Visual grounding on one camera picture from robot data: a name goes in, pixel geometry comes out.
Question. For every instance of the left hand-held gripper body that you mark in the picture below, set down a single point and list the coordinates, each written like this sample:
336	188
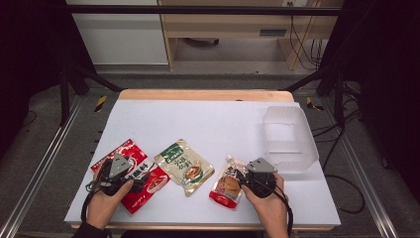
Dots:
120	165

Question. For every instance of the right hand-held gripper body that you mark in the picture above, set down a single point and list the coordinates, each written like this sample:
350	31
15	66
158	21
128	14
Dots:
261	181

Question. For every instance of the red seasoning packet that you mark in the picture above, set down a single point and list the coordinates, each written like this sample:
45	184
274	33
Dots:
138	198

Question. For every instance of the green and beige seasoning packet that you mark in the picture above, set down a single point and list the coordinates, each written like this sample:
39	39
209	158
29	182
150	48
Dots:
185	165

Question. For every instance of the translucent plastic container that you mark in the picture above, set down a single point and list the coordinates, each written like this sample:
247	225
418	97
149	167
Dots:
289	139

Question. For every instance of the person's right hand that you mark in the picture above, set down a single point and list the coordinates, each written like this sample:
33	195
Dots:
269	205

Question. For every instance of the person's left hand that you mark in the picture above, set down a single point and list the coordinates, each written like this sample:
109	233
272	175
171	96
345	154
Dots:
104	208

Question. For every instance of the yellow and black tape marker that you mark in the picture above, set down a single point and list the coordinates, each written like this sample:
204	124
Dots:
100	103
312	104

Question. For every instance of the wooden table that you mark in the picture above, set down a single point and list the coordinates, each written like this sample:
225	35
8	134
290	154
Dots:
204	95

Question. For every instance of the black metal stand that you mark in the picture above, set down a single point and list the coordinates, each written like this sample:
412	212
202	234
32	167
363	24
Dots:
64	95
338	95

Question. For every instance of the white cabinet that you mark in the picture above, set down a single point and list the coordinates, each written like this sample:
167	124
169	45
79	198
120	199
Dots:
122	36

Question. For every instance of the black curtain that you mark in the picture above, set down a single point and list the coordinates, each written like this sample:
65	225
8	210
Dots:
386	66
29	49

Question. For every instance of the light wooden desk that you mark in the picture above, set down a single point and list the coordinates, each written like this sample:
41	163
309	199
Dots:
228	23

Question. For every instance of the black horizontal metal bar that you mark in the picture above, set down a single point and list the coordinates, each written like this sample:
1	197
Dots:
198	10

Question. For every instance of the aluminium rail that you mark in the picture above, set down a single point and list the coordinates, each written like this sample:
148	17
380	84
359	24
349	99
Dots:
363	178
36	178

